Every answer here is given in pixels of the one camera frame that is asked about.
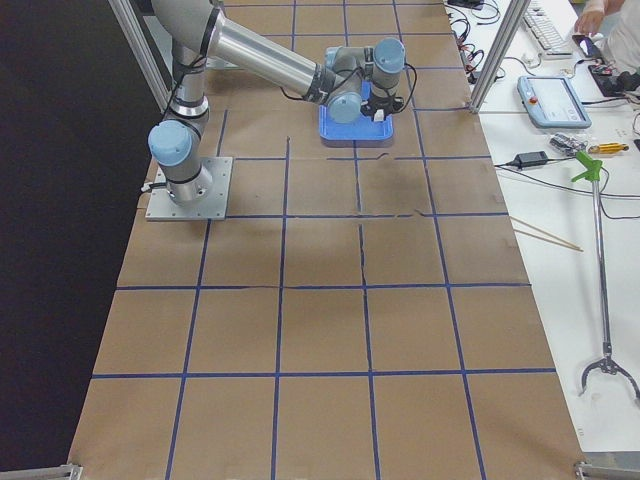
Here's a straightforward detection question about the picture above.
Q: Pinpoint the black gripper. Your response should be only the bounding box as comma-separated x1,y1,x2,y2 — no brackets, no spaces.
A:
360,93,403,118

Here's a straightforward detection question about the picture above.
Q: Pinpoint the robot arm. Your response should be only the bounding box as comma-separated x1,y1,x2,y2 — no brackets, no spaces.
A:
152,1,406,130

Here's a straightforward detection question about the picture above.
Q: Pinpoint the blue plastic tray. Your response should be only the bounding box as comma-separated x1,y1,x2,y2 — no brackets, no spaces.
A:
318,106,394,146

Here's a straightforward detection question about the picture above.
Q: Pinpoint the person hand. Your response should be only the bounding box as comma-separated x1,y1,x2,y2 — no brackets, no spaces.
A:
574,1,619,36

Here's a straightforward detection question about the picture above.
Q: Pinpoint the black power adapter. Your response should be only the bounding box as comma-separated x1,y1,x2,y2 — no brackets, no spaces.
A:
513,151,549,170

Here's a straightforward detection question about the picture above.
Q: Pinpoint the blue teach pendant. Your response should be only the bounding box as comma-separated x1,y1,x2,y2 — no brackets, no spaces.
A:
517,76,592,129

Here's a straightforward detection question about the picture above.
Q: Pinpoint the white keyboard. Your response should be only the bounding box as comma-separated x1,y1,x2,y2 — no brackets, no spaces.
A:
522,1,573,60

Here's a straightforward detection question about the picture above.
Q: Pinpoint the green reacher grabber tool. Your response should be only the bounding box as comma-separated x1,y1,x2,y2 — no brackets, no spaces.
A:
571,151,639,406

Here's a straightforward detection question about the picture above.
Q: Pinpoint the wooden chopsticks pair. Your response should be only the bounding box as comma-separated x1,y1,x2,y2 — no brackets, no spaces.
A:
509,216,583,252

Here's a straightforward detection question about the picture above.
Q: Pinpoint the yellow hand tool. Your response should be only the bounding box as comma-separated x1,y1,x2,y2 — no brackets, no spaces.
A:
588,142,629,155

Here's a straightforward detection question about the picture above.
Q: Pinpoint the aluminium frame post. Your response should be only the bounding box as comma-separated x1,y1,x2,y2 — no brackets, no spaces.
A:
469,0,530,114

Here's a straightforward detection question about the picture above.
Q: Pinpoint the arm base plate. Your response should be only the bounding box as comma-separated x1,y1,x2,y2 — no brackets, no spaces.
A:
145,157,233,221

